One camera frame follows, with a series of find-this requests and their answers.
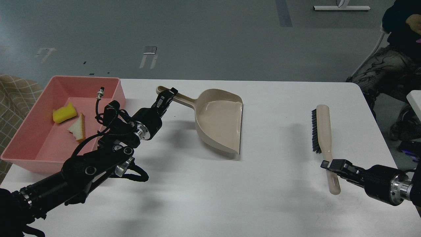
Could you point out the yellow green sponge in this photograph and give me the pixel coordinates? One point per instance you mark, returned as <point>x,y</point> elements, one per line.
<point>64,113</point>

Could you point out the pink plastic bin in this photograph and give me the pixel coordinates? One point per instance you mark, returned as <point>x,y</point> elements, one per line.
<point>42,146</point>

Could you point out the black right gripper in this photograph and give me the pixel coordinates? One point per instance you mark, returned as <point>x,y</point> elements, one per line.
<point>389,185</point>

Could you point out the beige checkered cloth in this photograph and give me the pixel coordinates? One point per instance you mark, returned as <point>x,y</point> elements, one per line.
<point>17,97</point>

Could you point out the person in teal sweater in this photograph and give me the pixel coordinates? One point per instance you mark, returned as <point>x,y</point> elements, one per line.
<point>395,69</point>

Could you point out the beige plastic dustpan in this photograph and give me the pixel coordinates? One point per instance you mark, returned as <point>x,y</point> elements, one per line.
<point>218,118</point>

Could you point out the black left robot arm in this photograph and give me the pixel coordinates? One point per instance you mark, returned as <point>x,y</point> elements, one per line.
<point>107,154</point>

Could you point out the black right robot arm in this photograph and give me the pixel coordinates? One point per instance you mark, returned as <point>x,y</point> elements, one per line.
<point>412,149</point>

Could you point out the white bread slice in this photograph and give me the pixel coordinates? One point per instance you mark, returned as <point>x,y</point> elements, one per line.
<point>78,129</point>

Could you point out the white office chair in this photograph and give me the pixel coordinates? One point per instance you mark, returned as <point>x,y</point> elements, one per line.
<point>378,44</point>

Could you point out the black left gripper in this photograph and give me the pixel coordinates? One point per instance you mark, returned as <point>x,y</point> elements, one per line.
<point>148,121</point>

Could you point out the beige hand brush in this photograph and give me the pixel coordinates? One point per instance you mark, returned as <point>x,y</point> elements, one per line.
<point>322,143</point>

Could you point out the white stand base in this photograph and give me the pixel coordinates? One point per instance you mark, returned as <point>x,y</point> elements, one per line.
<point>342,5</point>

